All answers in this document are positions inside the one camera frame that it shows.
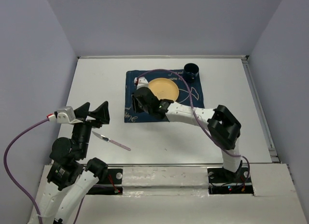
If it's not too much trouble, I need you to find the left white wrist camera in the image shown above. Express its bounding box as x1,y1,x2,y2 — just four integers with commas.
47,106,82,125

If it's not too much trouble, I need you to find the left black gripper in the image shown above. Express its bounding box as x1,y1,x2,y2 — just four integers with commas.
72,99,111,157

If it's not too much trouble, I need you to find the dark blue fish-print cloth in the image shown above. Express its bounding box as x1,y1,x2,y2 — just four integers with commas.
123,69,206,124

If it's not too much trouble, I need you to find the dark blue patterned mug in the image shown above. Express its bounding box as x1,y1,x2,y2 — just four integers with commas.
183,63,199,83

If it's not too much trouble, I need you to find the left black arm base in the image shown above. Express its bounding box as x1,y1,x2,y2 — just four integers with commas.
87,168,123,196

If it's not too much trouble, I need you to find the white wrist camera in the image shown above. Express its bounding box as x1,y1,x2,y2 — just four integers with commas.
47,106,82,125
134,77,149,90

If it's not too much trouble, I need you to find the pink-handled metal knife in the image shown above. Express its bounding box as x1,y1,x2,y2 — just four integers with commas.
92,131,131,151

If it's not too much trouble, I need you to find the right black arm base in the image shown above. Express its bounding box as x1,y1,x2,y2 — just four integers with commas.
208,167,254,195

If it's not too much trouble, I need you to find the yellow round plate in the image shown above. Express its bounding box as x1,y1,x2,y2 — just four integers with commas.
148,78,179,101

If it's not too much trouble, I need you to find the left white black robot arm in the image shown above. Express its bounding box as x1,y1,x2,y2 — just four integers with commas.
29,101,110,224

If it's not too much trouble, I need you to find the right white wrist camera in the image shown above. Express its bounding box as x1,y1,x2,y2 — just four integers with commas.
134,77,149,90

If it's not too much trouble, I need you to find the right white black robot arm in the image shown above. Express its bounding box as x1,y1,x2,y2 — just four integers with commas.
132,87,242,182

